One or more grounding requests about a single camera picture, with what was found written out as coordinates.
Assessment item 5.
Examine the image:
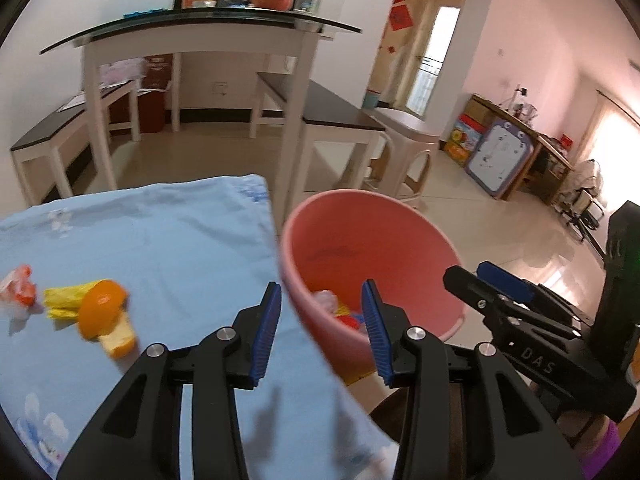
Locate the dark brown box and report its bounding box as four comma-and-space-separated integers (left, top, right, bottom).
145, 54, 173, 92

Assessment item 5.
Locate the wooden side desk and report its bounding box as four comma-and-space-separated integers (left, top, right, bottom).
465, 94, 573, 205

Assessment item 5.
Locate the yellow wrapper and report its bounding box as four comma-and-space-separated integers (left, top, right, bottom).
42, 282, 93, 321

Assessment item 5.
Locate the white plastic bag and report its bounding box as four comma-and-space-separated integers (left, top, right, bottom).
0, 264, 40, 321

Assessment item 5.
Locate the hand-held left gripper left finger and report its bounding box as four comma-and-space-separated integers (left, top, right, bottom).
57, 281, 283, 480

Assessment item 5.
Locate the red paper wall decoration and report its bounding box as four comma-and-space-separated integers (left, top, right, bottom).
389, 2, 412, 33

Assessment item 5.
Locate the orange fruit peel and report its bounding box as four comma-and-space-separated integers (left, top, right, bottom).
77, 280, 130, 342

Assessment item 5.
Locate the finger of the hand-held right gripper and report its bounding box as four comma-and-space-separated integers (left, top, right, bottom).
443, 266, 582, 341
476, 261, 592, 330

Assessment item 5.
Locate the pale pink plastic stool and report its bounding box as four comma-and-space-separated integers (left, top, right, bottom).
370, 107, 438, 211

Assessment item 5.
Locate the dark brown stool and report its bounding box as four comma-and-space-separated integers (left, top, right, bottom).
369, 382, 416, 448

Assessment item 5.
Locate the pink plastic basin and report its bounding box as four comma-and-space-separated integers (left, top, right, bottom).
279, 189, 468, 386

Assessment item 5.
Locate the person's right forearm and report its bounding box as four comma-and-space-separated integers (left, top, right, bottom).
555, 402, 623, 480

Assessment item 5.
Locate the blue floral tablecloth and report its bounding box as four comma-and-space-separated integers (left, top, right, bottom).
0, 174, 401, 480

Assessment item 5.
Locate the white bench dark seat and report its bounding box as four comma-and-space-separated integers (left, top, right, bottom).
10, 80, 141, 206
250, 72, 387, 196

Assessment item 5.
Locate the white table black glass top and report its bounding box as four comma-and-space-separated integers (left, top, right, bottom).
40, 10, 362, 221

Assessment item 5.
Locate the pink plastic bag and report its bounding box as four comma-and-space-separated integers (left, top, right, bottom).
100, 58, 146, 83

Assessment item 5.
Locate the children's whiteboard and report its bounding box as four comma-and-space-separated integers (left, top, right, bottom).
465, 117, 533, 200

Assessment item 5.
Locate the colourful toy box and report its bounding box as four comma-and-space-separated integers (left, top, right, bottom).
444, 114, 483, 167

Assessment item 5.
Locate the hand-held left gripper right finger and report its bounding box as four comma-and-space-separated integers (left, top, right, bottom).
361, 279, 583, 480

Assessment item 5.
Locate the red bin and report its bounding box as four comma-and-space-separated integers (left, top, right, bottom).
136, 89, 165, 133

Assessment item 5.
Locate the yellow peel piece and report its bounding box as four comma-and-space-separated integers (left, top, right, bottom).
97, 317, 137, 359

